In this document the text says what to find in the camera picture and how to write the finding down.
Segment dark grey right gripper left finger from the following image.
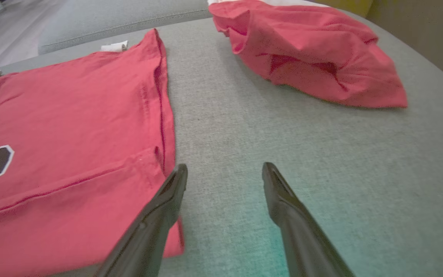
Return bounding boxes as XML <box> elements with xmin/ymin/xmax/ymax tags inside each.
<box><xmin>94</xmin><ymin>164</ymin><xmax>188</xmax><ymax>277</ymax></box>

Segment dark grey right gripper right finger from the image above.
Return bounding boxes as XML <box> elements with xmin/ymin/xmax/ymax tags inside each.
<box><xmin>261</xmin><ymin>162</ymin><xmax>357</xmax><ymax>277</ymax></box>

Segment red T-shirt with white trim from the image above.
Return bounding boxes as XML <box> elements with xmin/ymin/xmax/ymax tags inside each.
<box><xmin>0</xmin><ymin>28</ymin><xmax>186</xmax><ymax>277</ymax></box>

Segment red shorts with white stripes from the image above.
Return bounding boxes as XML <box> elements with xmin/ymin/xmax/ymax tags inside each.
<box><xmin>207</xmin><ymin>0</ymin><xmax>409</xmax><ymax>109</ymax></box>

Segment medium yellow sofa cushion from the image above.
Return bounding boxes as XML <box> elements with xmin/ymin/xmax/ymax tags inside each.
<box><xmin>313</xmin><ymin>0</ymin><xmax>374</xmax><ymax>18</ymax></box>

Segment long yellow sofa cushion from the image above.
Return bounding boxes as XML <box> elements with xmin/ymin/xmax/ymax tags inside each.
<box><xmin>366</xmin><ymin>0</ymin><xmax>443</xmax><ymax>88</ymax></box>

